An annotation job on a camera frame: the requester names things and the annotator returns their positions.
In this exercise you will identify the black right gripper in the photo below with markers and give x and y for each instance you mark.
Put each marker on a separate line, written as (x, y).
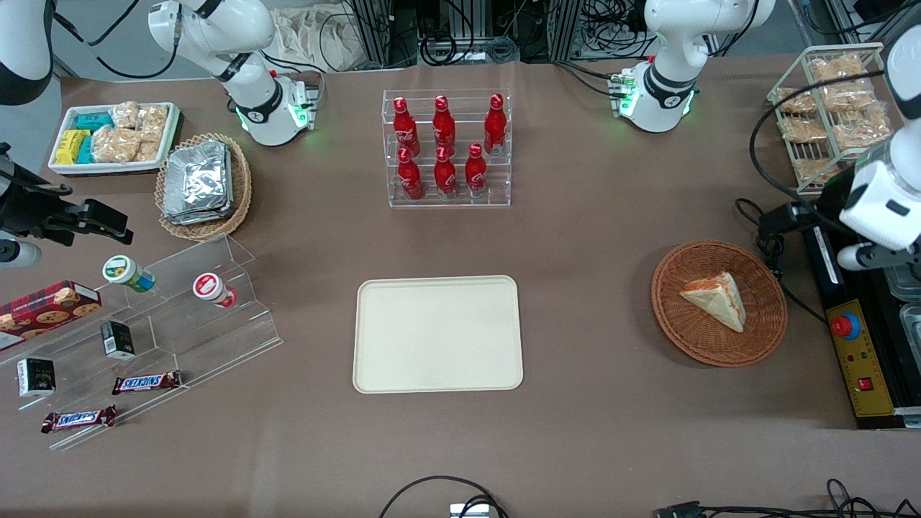
(27, 208)

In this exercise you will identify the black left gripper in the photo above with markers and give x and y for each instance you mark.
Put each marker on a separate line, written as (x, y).
(829, 198)

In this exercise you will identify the triangular sandwich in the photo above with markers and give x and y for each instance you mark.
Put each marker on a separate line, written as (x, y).
(719, 302)

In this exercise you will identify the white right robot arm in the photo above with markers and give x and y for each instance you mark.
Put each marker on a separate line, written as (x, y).
(216, 29)

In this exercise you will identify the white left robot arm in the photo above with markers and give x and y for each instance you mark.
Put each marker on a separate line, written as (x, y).
(676, 36)

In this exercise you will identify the white rectangular snack tray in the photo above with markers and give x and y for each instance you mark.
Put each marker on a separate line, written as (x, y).
(108, 167)

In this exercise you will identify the round brown wicker basket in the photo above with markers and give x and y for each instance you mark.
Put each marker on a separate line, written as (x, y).
(691, 338)

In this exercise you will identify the oval tan wicker basket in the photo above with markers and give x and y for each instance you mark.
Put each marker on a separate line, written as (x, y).
(241, 187)

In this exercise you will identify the beige plastic serving tray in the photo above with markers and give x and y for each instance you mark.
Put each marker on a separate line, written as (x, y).
(437, 334)

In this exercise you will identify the clear wrapped pastry bag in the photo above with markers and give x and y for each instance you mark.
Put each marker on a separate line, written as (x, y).
(861, 129)
(813, 171)
(849, 97)
(804, 130)
(837, 68)
(796, 101)

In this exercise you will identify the teal snack packet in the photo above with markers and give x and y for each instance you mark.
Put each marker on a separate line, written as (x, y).
(93, 121)
(85, 150)

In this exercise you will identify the yellow snack packet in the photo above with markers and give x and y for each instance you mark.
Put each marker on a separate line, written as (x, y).
(70, 146)

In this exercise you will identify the clear rice cracker bag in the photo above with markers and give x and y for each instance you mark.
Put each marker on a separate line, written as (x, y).
(115, 145)
(125, 115)
(148, 151)
(152, 124)

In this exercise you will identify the green lid yogurt cup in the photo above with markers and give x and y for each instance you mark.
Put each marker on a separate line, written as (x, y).
(122, 272)

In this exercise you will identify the red tartan cookie box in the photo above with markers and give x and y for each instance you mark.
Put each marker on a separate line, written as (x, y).
(43, 313)

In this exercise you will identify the red emergency stop button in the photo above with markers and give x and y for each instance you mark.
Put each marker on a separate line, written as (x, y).
(846, 326)

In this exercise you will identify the clear plastic container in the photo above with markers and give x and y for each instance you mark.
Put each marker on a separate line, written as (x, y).
(905, 284)
(912, 331)

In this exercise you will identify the small black carton box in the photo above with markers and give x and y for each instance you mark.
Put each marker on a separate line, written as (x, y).
(36, 378)
(117, 340)

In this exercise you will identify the red lid yogurt cup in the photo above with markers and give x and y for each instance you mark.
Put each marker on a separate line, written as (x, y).
(209, 288)

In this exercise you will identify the black yellow control box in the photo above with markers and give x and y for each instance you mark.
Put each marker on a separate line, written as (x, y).
(867, 360)

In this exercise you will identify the clear acrylic stepped stand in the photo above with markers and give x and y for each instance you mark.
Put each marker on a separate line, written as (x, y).
(201, 338)

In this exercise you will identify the brown Snickers bar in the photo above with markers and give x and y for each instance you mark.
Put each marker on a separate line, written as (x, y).
(79, 419)
(146, 383)

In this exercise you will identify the beige cloth bag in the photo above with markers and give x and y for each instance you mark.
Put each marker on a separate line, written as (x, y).
(316, 39)

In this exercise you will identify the red cola bottle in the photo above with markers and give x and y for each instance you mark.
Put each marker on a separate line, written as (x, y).
(406, 129)
(411, 180)
(445, 178)
(495, 126)
(475, 176)
(444, 128)

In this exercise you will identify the clear acrylic bottle rack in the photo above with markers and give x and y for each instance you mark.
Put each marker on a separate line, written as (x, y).
(460, 201)

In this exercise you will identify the small silver device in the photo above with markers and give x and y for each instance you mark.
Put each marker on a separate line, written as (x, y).
(469, 511)

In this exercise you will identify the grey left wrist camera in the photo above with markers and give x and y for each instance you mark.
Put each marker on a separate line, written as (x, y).
(856, 257)

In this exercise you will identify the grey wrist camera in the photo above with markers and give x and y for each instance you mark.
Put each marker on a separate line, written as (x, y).
(18, 254)
(856, 257)

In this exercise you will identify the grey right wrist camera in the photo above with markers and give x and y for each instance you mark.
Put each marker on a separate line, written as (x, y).
(18, 254)

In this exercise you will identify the aluminium frame post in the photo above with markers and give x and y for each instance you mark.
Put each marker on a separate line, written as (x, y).
(568, 29)
(381, 29)

